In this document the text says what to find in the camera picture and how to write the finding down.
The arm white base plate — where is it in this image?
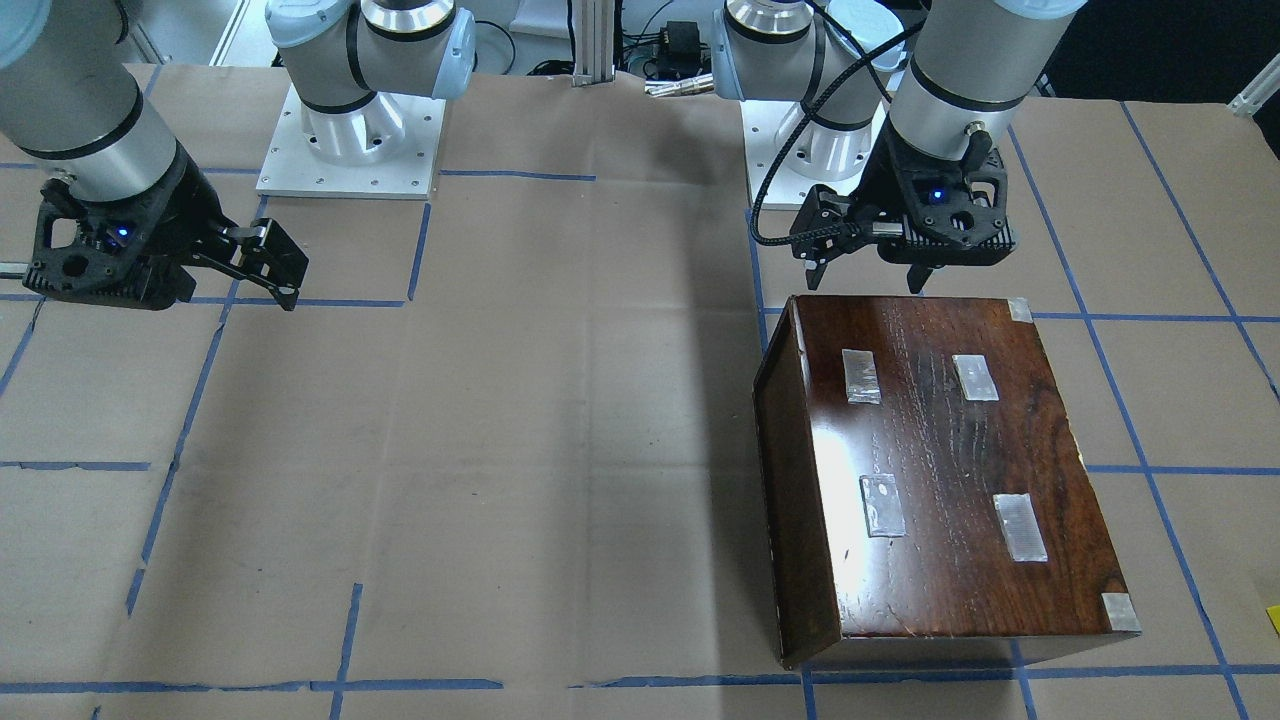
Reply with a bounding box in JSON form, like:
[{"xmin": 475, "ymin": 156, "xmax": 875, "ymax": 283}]
[
  {"xmin": 741, "ymin": 100, "xmax": 887, "ymax": 210},
  {"xmin": 256, "ymin": 88, "xmax": 447, "ymax": 201}
]

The aluminium frame post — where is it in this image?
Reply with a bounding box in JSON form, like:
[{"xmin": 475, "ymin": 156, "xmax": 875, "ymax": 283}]
[{"xmin": 567, "ymin": 0, "xmax": 620, "ymax": 87}]

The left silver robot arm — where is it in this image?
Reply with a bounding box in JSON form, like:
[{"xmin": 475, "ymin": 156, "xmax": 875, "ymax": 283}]
[{"xmin": 710, "ymin": 1, "xmax": 1080, "ymax": 293}]

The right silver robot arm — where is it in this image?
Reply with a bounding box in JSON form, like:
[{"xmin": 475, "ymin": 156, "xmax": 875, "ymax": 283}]
[{"xmin": 3, "ymin": 1, "xmax": 475, "ymax": 311}]

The brown paper table cover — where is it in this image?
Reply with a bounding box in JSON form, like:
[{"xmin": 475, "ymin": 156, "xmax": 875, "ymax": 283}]
[{"xmin": 1, "ymin": 65, "xmax": 1279, "ymax": 719}]

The dark wooden drawer cabinet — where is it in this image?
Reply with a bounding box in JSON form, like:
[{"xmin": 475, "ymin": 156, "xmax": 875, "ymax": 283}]
[{"xmin": 753, "ymin": 295, "xmax": 1142, "ymax": 670}]

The black power adapter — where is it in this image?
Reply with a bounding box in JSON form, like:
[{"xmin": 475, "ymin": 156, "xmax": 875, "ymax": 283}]
[{"xmin": 650, "ymin": 20, "xmax": 707, "ymax": 81}]

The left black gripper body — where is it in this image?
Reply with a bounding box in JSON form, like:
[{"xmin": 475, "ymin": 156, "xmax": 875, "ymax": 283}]
[{"xmin": 860, "ymin": 128, "xmax": 1018, "ymax": 266}]

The black braided cable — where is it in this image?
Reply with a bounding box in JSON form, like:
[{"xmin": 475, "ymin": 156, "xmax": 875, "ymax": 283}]
[{"xmin": 750, "ymin": 0, "xmax": 925, "ymax": 249}]

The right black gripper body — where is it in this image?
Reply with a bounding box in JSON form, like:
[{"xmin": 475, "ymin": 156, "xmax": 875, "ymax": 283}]
[{"xmin": 22, "ymin": 150, "xmax": 233, "ymax": 311}]

